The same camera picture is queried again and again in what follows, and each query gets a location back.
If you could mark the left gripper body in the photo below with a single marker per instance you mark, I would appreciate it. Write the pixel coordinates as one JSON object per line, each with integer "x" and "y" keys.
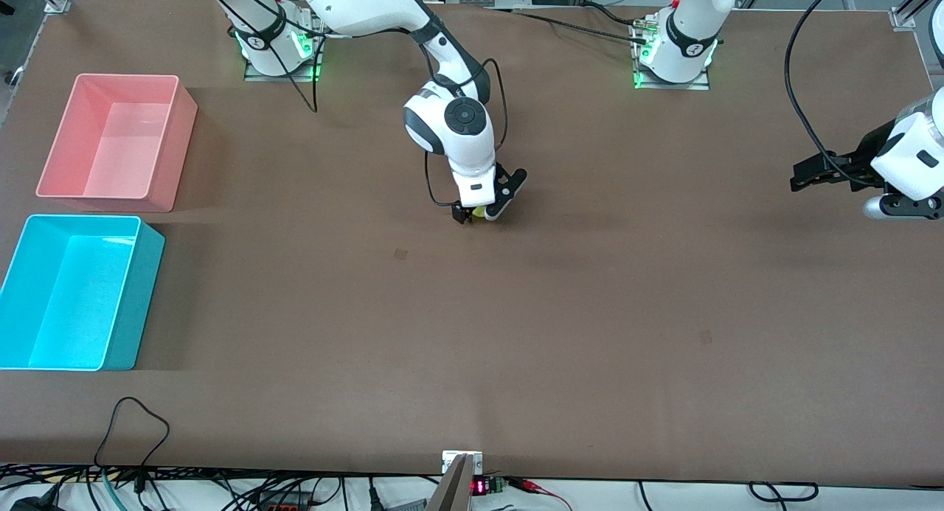
{"x": 860, "y": 160}

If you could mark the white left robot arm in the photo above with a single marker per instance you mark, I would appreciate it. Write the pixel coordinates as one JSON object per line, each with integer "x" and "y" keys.
{"x": 689, "y": 39}

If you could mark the pink plastic bin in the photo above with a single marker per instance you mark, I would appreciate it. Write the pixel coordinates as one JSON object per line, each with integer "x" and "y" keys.
{"x": 118, "y": 138}

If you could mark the blue plastic bin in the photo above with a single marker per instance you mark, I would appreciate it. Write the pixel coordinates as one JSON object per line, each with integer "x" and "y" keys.
{"x": 74, "y": 297}

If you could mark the red digit display module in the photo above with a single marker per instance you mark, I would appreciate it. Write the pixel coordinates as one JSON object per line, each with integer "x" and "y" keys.
{"x": 487, "y": 486}

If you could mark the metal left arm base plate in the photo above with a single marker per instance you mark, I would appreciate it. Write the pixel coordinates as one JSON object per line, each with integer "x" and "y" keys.
{"x": 700, "y": 83}

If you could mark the aluminium frame corner post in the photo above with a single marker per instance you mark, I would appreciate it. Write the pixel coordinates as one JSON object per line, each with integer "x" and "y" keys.
{"x": 911, "y": 9}

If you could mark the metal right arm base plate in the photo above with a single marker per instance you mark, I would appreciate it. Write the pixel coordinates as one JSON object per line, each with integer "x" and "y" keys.
{"x": 313, "y": 50}

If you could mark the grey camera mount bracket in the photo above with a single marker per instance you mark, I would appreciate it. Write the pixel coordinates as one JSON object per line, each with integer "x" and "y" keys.
{"x": 453, "y": 489}

